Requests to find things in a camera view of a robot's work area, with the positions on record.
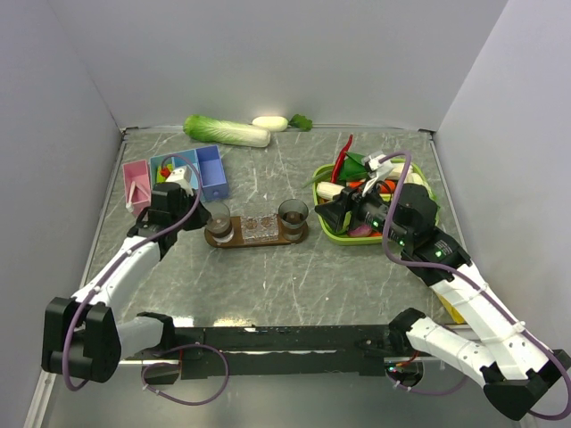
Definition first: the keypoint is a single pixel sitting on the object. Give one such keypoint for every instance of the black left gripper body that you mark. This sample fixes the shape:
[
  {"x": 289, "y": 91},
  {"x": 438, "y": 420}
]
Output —
[{"x": 197, "y": 220}]

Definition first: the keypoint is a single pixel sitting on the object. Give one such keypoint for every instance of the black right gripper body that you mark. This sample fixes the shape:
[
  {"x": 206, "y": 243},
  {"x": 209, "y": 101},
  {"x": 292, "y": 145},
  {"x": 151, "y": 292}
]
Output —
[{"x": 369, "y": 209}]

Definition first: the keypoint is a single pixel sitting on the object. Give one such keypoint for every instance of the dark glass cup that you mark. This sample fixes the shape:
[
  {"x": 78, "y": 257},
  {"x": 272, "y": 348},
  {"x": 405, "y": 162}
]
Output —
[{"x": 293, "y": 215}]

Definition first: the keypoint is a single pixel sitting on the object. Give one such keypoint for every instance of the frosted clear glass cup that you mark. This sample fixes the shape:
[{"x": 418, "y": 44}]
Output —
[{"x": 219, "y": 224}]

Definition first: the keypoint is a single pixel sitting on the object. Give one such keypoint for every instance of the clear textured plastic holder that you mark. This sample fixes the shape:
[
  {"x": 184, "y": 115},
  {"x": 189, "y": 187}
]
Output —
[{"x": 260, "y": 229}]

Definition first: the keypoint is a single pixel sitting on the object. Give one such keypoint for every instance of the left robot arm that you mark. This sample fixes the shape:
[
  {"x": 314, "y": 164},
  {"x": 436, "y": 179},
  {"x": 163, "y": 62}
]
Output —
[{"x": 82, "y": 339}]

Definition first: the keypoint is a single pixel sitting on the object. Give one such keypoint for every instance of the yellow cabbage by arm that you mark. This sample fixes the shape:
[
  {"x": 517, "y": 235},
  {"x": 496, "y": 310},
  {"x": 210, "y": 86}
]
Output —
[{"x": 455, "y": 312}]

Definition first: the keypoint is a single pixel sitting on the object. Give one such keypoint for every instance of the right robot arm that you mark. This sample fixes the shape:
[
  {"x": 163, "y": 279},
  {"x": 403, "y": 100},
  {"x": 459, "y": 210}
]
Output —
[{"x": 514, "y": 369}]

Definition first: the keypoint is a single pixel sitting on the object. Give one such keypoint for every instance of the green toothpaste tubes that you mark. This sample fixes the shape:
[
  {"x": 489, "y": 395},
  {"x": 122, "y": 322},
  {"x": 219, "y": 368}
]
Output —
[{"x": 162, "y": 173}]

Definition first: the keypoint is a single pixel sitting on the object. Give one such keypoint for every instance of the brown wooden tray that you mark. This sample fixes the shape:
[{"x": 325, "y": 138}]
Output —
[{"x": 238, "y": 242}]

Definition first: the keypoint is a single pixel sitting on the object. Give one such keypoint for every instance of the white celery stalk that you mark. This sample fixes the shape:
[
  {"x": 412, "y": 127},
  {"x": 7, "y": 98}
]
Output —
[{"x": 327, "y": 190}]

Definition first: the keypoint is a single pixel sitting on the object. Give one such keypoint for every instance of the green plastic vegetable basket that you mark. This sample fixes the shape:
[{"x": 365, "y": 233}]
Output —
[{"x": 344, "y": 239}]

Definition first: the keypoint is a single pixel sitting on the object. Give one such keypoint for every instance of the purple onion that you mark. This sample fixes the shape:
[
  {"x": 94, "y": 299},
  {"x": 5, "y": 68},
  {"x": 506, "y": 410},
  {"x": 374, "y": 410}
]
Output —
[{"x": 360, "y": 231}]

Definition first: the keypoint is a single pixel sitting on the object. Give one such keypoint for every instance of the napa cabbage in basket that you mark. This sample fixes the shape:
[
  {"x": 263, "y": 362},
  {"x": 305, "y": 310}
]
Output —
[{"x": 417, "y": 179}]

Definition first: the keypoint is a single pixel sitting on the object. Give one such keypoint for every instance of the orange carrot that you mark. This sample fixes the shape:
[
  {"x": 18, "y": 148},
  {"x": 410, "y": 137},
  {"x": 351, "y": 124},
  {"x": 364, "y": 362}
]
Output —
[{"x": 387, "y": 186}]

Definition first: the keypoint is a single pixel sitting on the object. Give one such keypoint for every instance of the green scallion leaf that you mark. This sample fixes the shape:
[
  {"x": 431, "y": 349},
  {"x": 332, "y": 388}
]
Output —
[{"x": 318, "y": 178}]

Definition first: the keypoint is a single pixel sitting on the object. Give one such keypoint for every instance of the red chili pepper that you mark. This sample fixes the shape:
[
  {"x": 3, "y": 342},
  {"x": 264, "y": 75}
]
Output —
[{"x": 340, "y": 160}]

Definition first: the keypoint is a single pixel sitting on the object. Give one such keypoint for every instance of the teal drawer box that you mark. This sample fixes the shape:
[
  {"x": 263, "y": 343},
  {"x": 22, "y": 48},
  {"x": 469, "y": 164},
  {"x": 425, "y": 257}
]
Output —
[{"x": 158, "y": 161}]

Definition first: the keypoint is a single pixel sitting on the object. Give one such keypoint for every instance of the pink drawer box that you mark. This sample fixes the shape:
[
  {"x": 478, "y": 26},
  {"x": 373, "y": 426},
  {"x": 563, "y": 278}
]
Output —
[{"x": 136, "y": 171}]

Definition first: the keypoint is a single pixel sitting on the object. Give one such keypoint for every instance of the purple drawer box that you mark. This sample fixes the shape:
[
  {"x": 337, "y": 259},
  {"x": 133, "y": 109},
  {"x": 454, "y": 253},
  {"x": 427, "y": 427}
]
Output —
[{"x": 215, "y": 184}]

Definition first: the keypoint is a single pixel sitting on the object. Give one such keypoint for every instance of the bok choy in basket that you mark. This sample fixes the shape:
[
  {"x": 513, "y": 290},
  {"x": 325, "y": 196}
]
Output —
[{"x": 352, "y": 169}]

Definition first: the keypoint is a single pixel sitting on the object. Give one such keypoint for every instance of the napa cabbage on table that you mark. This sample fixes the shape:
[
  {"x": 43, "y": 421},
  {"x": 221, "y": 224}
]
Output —
[{"x": 210, "y": 130}]

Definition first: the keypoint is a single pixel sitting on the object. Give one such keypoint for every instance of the white daikon radish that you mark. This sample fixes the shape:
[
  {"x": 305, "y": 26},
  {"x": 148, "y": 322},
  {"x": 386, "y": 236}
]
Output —
[{"x": 280, "y": 124}]

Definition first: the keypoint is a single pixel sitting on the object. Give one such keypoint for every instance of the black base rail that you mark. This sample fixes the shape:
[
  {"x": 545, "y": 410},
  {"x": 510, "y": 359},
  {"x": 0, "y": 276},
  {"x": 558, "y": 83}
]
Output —
[{"x": 283, "y": 350}]

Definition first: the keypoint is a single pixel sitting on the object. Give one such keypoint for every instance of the aluminium frame rail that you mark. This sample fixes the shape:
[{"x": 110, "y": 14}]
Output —
[{"x": 413, "y": 392}]

